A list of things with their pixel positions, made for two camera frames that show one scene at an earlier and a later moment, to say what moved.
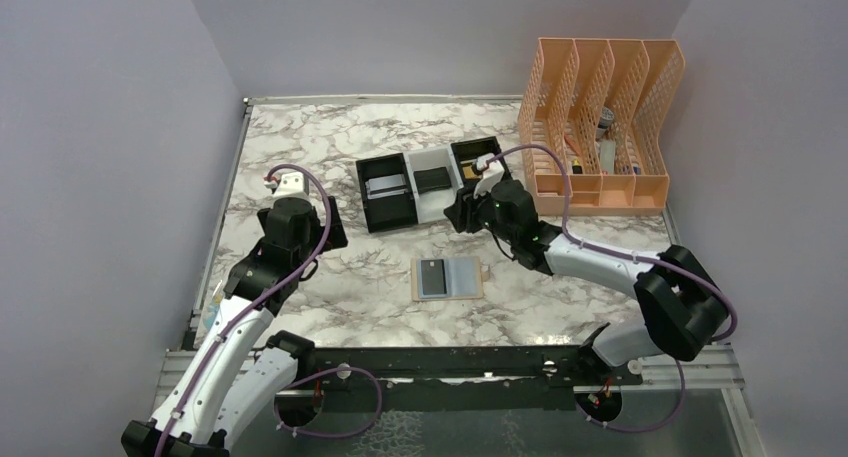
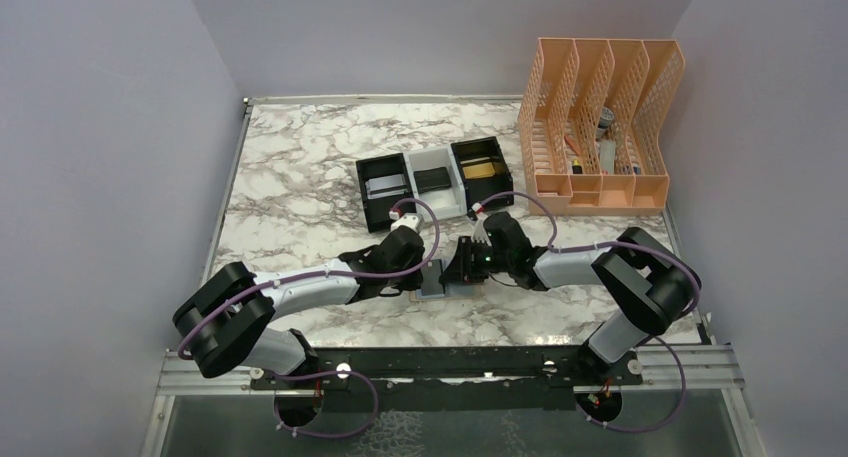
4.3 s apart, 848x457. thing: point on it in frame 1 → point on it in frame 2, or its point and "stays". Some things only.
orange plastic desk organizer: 588,103 stays
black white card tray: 414,187 stays
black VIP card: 433,277 stays
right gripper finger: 463,214 → 459,271
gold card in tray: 469,172 stays
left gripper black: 334,237 → 413,282
